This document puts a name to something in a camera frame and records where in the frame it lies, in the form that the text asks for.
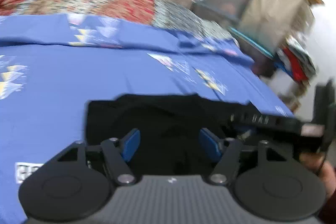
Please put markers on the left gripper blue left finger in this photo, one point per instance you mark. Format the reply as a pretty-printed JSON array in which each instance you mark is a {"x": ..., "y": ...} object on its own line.
[{"x": 129, "y": 144}]

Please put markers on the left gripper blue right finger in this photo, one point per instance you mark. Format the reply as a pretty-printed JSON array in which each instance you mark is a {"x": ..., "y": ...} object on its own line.
[{"x": 211, "y": 144}]

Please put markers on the black pants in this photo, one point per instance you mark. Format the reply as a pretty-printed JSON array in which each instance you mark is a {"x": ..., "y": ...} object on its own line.
[{"x": 169, "y": 127}]

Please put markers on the person's right hand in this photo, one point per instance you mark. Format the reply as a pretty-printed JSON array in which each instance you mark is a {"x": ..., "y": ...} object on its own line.
[{"x": 317, "y": 163}]

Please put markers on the pile of stored clothes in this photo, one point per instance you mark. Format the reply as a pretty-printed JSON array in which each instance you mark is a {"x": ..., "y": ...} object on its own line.
[{"x": 295, "y": 60}]

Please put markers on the blue patterned bed sheet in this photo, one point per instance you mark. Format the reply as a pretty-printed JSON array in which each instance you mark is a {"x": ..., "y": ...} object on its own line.
[{"x": 52, "y": 65}]

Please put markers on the teal rimmed storage box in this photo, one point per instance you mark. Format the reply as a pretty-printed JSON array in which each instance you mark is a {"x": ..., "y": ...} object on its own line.
[{"x": 227, "y": 13}]

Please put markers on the red floral quilt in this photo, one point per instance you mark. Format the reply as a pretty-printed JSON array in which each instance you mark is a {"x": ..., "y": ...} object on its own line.
[{"x": 157, "y": 13}]

